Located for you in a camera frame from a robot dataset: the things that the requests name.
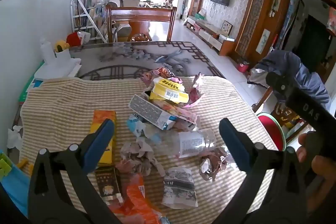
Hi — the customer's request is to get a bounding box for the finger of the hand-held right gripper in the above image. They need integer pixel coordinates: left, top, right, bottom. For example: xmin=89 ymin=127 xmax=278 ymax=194
xmin=265 ymin=71 xmax=298 ymax=107

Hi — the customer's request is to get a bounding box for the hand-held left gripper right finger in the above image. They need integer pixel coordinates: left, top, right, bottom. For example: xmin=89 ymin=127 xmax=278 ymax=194
xmin=219 ymin=118 xmax=309 ymax=224

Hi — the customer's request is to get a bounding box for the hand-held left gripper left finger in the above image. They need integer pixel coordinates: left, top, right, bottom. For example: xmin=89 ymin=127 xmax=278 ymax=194
xmin=28 ymin=118 xmax=124 ymax=224

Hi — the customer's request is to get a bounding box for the orange cardboard box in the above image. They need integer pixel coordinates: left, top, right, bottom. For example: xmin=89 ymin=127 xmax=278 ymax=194
xmin=90 ymin=110 xmax=117 ymax=167

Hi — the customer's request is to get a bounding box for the brown paper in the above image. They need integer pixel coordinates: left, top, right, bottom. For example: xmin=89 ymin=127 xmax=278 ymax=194
xmin=199 ymin=147 xmax=237 ymax=182

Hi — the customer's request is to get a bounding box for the blue-white carton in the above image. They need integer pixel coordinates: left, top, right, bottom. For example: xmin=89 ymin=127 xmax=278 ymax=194
xmin=127 ymin=114 xmax=162 ymax=144

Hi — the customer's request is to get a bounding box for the pinkish paper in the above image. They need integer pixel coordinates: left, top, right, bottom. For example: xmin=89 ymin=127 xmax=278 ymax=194
xmin=115 ymin=141 xmax=166 ymax=177

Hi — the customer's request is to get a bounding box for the red bin with green rim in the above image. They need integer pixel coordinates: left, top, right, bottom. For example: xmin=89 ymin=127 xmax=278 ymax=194
xmin=256 ymin=112 xmax=286 ymax=152

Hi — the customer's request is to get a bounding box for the clear plastic bottle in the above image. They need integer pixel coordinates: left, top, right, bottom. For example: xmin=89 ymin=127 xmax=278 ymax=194
xmin=143 ymin=128 xmax=217 ymax=157

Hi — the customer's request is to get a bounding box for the dark small box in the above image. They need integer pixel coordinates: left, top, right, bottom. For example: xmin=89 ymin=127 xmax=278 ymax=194
xmin=94 ymin=168 xmax=124 ymax=205

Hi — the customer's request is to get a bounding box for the grey white carton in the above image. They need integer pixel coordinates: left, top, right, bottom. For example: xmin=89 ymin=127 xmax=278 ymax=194
xmin=128 ymin=94 xmax=197 ymax=131

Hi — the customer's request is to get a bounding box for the orange plastic bag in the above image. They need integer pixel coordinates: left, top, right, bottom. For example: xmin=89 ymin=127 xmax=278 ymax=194
xmin=110 ymin=174 xmax=163 ymax=224

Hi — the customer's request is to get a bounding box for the white printed bag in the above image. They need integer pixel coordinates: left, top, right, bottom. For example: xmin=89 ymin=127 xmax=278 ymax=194
xmin=161 ymin=167 xmax=198 ymax=209

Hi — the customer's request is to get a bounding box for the pink foil wrapper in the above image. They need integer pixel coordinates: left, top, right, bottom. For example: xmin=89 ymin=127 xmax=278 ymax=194
xmin=181 ymin=72 xmax=206 ymax=108

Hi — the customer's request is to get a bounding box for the yellow plastic packet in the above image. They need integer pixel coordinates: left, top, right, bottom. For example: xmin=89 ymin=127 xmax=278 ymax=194
xmin=150 ymin=76 xmax=190 ymax=104

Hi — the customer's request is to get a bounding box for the red patterned wrapper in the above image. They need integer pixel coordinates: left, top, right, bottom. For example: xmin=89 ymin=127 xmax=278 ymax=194
xmin=140 ymin=67 xmax=184 ymax=88

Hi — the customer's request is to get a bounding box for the person's right hand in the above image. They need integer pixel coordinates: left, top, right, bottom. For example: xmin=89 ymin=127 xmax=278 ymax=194
xmin=297 ymin=133 xmax=336 ymax=204

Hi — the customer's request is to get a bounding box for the dark blue jacket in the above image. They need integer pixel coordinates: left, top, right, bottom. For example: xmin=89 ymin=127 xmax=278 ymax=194
xmin=247 ymin=50 xmax=331 ymax=109

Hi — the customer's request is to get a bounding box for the carved wooden chair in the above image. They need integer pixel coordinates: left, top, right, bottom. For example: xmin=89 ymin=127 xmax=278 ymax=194
xmin=251 ymin=88 xmax=310 ymax=143

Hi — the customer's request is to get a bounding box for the small red bucket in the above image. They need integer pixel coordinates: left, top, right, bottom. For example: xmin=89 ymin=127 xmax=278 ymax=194
xmin=237 ymin=61 xmax=250 ymax=73

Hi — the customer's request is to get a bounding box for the yellow white striped mat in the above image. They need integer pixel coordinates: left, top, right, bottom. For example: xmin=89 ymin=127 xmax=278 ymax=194
xmin=20 ymin=76 xmax=279 ymax=224

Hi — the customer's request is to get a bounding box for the framed patterned picture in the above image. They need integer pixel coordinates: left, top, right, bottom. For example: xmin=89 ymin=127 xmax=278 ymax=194
xmin=222 ymin=21 xmax=234 ymax=35

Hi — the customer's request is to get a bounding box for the red door hanging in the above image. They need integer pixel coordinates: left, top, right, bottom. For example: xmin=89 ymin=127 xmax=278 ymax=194
xmin=326 ymin=7 xmax=336 ymax=37

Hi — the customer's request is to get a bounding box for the white wooden television cabinet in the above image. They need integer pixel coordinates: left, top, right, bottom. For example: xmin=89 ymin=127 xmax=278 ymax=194
xmin=184 ymin=15 xmax=235 ymax=56

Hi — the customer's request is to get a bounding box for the crumpled white tissue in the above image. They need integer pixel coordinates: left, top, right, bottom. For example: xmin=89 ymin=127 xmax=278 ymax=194
xmin=7 ymin=126 xmax=24 ymax=149

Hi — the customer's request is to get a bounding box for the blue plastic toy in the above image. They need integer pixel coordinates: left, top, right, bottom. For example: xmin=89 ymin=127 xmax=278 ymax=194
xmin=0 ymin=152 xmax=30 ymax=216

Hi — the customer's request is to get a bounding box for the yellow toy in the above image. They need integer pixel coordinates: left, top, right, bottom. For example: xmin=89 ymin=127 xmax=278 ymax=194
xmin=54 ymin=40 xmax=70 ymax=52

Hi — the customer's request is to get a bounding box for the red hat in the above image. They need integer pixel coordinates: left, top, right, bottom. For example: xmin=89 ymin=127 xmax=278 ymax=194
xmin=66 ymin=32 xmax=91 ymax=47

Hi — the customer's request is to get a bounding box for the white metal rack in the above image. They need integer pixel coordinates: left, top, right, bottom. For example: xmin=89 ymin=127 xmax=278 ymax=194
xmin=70 ymin=0 xmax=108 ymax=42

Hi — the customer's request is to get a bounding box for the wooden dining chair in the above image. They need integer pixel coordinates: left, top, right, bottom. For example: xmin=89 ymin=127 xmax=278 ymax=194
xmin=105 ymin=5 xmax=177 ymax=43

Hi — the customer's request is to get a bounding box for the small framed wall painting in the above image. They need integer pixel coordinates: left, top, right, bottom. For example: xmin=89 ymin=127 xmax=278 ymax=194
xmin=256 ymin=28 xmax=271 ymax=54

